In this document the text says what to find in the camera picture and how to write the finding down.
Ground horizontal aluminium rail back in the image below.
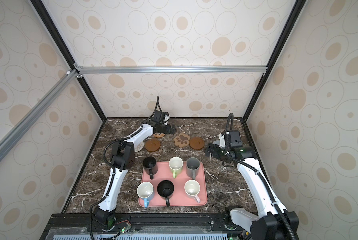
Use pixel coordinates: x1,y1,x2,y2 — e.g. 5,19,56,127
77,65,267,74

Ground blue mug white inside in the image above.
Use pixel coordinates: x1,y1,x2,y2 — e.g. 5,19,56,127
137,182,154,208

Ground black corner frame post right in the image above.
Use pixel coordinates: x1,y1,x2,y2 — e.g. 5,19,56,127
243,0,307,123

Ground pink mug white inside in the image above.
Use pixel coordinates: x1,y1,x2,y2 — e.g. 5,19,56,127
184,180,201,203

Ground cork paw print coaster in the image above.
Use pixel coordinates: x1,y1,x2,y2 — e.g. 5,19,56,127
174,133,191,148

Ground white grey round coaster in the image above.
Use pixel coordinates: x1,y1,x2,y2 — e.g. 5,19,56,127
134,142,144,152

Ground pink plastic tray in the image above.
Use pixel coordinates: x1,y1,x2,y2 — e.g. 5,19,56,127
138,161,209,208

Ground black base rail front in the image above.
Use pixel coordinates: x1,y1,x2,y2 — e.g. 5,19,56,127
39,212,300,240

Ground brown wooden round coaster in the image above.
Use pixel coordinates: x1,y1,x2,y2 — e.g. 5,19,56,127
189,137,205,150

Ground green mug white inside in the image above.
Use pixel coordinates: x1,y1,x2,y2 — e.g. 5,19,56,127
169,157,184,179

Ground black mug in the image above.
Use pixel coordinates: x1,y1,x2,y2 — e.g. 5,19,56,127
157,180,174,207
142,157,158,180

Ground black corner frame post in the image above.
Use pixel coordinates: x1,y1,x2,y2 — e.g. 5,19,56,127
243,0,307,123
30,0,107,122

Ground black mug front centre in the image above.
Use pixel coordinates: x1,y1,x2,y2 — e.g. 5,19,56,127
157,180,174,207

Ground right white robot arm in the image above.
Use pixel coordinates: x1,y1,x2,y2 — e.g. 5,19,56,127
205,143,299,240

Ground black corner frame post left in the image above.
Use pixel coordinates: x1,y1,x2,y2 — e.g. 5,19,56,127
30,0,107,122

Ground black mug back left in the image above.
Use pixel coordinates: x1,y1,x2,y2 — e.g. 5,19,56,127
142,157,158,180

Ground grey mug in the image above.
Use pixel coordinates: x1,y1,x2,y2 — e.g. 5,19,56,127
186,157,201,180

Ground woven rattan coaster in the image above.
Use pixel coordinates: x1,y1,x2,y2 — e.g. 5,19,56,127
153,133,165,138

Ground diagonal aluminium rail left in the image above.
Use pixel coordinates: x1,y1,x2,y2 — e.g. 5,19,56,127
0,70,77,162

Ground small brown wooden coaster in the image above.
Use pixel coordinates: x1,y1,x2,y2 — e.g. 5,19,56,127
145,139,161,152

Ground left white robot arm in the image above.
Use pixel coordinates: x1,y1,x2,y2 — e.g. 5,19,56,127
90,123,176,227

